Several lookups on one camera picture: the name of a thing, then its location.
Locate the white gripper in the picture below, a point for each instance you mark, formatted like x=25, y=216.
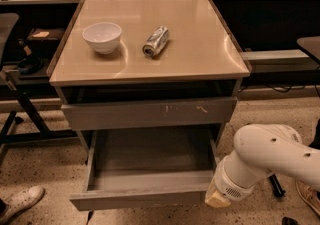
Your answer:
x=227, y=184

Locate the grey drawer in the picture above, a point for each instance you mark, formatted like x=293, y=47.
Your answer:
x=148, y=167
x=155, y=113

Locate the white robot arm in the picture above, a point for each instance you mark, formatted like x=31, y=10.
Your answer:
x=261, y=150

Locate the grey top drawer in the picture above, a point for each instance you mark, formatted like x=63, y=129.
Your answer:
x=155, y=113

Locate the grey drawer cabinet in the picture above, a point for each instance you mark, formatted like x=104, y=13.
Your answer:
x=147, y=63

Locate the black floor stand bar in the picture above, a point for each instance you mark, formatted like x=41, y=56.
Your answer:
x=277, y=189

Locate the brown shoe right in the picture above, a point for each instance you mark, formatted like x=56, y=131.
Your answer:
x=310, y=196

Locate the silver soda can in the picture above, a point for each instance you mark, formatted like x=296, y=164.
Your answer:
x=156, y=42

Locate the dark table right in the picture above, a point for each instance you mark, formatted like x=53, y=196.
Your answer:
x=310, y=46

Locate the white ceramic bowl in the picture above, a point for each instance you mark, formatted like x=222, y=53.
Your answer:
x=103, y=37

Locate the white sneaker left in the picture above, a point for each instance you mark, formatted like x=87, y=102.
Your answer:
x=20, y=202

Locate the black round object shelf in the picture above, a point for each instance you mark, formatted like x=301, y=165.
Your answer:
x=29, y=65

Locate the dark box on shelf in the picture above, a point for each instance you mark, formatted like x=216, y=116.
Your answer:
x=39, y=34

